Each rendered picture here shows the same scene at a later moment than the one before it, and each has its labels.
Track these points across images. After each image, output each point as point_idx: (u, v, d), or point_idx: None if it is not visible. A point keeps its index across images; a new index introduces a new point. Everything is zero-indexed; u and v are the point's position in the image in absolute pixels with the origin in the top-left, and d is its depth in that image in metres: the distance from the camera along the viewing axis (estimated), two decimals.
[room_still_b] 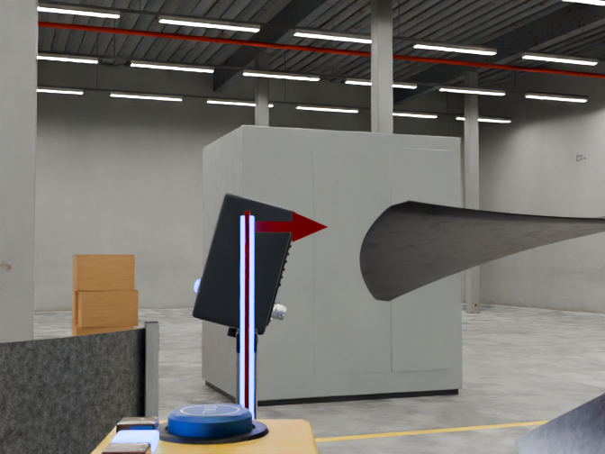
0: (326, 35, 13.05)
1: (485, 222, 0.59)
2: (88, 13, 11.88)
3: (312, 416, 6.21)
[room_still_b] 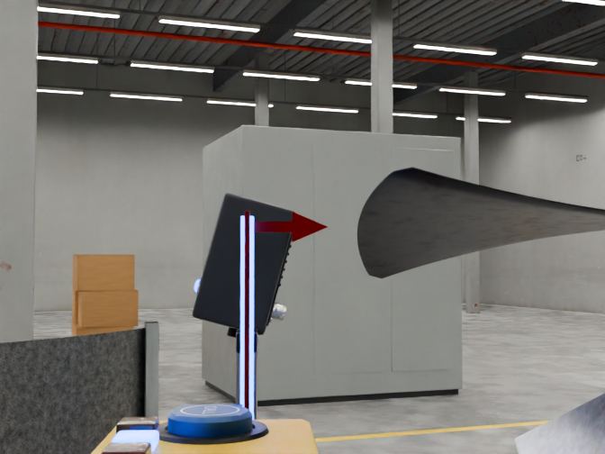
0: (326, 35, 13.05)
1: (486, 200, 0.59)
2: (88, 13, 11.88)
3: (312, 416, 6.21)
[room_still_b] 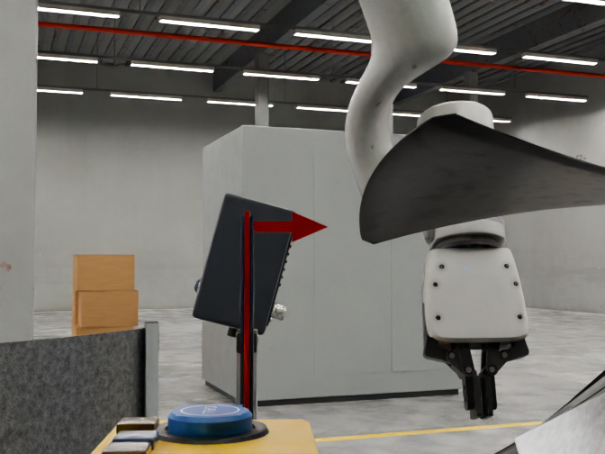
0: (326, 35, 13.05)
1: None
2: (88, 13, 11.88)
3: (312, 416, 6.21)
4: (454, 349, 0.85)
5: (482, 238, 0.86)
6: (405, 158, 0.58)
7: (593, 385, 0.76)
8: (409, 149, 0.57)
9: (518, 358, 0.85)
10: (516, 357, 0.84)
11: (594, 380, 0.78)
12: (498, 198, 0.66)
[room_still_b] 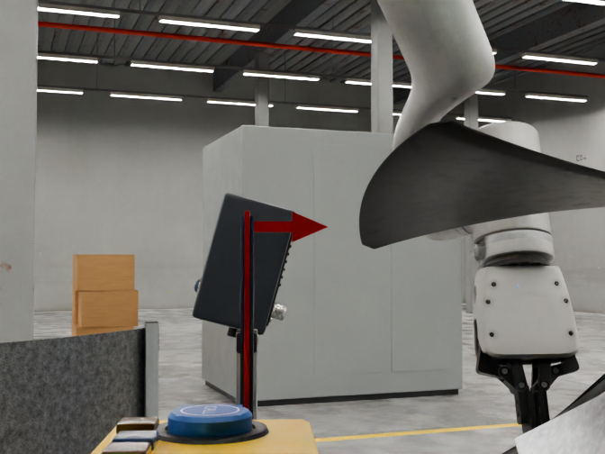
0: (326, 35, 13.05)
1: None
2: (88, 13, 11.88)
3: (312, 416, 6.21)
4: (506, 364, 0.87)
5: (532, 256, 0.88)
6: (402, 164, 0.59)
7: (596, 386, 0.76)
8: (406, 155, 0.57)
9: (568, 374, 0.87)
10: (566, 372, 0.86)
11: (597, 382, 0.79)
12: (497, 202, 0.66)
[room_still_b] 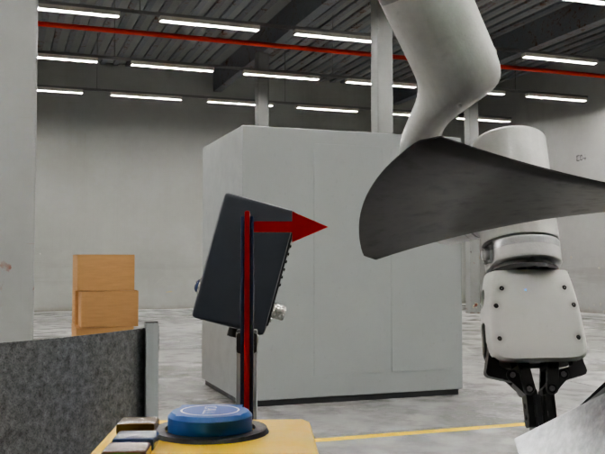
0: (326, 35, 13.05)
1: None
2: (88, 13, 11.88)
3: (312, 416, 6.21)
4: (514, 367, 0.87)
5: (540, 260, 0.88)
6: (397, 178, 0.59)
7: (601, 389, 0.76)
8: (400, 170, 0.58)
9: (575, 377, 0.88)
10: (574, 376, 0.87)
11: (603, 385, 0.79)
12: (494, 211, 0.67)
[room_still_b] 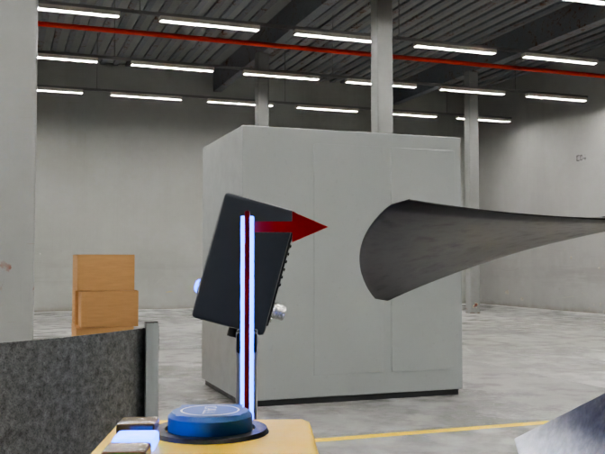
0: (326, 35, 13.05)
1: None
2: (88, 13, 11.88)
3: (312, 416, 6.21)
4: None
5: None
6: (383, 235, 0.62)
7: None
8: (382, 229, 0.61)
9: None
10: None
11: None
12: (490, 247, 0.69)
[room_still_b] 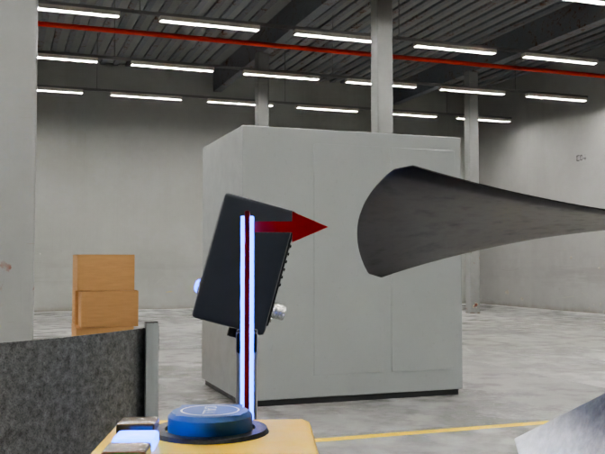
0: (326, 35, 13.05)
1: None
2: (88, 13, 11.88)
3: (312, 416, 6.21)
4: None
5: None
6: (383, 204, 0.62)
7: None
8: (383, 195, 0.61)
9: None
10: None
11: None
12: (488, 231, 0.69)
